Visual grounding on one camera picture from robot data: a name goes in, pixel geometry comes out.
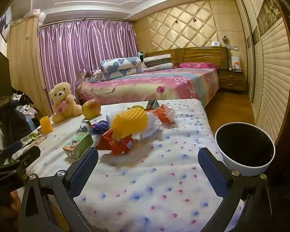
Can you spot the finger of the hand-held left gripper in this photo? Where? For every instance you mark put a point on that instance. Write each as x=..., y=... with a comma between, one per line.
x=13, y=148
x=30, y=153

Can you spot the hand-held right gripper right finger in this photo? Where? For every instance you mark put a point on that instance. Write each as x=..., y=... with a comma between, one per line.
x=211, y=171

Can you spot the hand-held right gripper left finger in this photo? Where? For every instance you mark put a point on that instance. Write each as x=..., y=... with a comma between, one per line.
x=84, y=171

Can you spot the green drink carton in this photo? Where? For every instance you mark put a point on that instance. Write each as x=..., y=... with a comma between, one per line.
x=77, y=145

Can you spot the white trash bin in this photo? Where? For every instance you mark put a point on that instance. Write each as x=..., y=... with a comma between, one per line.
x=244, y=168

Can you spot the red snack packet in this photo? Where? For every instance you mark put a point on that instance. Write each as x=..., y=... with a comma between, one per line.
x=116, y=145

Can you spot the silver blue wrapper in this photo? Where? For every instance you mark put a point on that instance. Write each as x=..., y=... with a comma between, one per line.
x=85, y=126

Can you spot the blue purple wrapper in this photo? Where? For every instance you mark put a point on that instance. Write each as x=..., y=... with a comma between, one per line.
x=101, y=127

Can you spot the yellow spiky plastic brush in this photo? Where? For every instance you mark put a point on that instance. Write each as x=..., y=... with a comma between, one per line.
x=129, y=122

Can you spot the orange plastic packet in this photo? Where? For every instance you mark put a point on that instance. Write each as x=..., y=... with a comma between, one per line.
x=163, y=114

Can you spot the yellow snack packet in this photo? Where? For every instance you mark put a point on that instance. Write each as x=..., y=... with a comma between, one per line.
x=136, y=107

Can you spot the small silver wrapper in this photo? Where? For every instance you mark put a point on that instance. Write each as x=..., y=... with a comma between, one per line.
x=152, y=104

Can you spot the person's left hand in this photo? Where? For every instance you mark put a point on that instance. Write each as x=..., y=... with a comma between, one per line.
x=14, y=201

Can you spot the green plastic packet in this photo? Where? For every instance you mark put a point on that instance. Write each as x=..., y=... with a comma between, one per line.
x=29, y=138

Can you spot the pile of clothes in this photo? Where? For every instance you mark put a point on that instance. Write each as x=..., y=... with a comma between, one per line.
x=14, y=118

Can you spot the orange plastic cup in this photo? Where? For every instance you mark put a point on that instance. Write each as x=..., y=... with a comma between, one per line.
x=46, y=125

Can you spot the white floral blanket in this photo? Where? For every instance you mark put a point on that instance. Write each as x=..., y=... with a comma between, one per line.
x=147, y=174

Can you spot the red yellow apple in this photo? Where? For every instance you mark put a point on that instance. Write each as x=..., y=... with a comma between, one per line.
x=91, y=108

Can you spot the cream teddy bear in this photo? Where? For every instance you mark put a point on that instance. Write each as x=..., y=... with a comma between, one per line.
x=62, y=96

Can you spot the light wooden cabinet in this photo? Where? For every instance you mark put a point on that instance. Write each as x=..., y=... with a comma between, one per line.
x=26, y=65

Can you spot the wooden nightstand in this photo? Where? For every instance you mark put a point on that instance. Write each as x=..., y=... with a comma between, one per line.
x=232, y=81

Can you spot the floral cloth bundle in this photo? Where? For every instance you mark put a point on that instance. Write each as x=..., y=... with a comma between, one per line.
x=94, y=76

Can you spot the heart print folded quilt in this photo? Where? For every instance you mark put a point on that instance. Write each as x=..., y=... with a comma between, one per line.
x=122, y=73

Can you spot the bed with pink floral sheet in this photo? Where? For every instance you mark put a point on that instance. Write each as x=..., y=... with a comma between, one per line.
x=147, y=87

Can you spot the pink pillow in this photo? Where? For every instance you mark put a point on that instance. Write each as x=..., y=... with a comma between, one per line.
x=197, y=65

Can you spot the cream slatted wardrobe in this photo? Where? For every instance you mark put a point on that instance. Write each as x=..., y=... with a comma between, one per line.
x=270, y=77

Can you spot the white orange box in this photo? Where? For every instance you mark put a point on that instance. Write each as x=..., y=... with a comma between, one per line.
x=235, y=62

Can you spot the heart-pattern pillow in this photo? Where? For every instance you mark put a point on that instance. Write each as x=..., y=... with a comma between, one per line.
x=119, y=64

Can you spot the purple satin curtain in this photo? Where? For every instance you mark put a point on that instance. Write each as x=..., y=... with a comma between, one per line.
x=87, y=50

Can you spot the wooden headboard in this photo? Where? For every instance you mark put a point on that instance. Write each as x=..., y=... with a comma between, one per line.
x=198, y=54

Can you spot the grey striped pillow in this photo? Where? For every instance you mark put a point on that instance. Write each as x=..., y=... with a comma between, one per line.
x=157, y=60

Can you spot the small white device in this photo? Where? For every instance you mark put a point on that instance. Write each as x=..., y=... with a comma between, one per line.
x=215, y=43

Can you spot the bags on cabinet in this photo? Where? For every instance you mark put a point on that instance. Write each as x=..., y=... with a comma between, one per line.
x=35, y=14

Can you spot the wall poster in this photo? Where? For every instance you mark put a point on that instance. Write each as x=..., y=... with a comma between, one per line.
x=3, y=23

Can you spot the wall switch panel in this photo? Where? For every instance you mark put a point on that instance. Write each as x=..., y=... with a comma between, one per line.
x=231, y=47

